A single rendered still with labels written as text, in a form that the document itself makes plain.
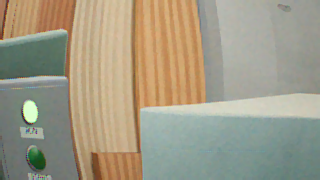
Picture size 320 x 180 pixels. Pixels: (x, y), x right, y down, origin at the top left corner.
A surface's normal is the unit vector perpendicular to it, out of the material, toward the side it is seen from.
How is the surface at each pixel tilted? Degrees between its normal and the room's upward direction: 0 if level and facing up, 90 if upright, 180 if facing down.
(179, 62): 87
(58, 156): 90
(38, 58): 90
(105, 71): 87
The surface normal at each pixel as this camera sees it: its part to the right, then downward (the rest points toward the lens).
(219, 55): -0.78, 0.04
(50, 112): 0.57, 0.04
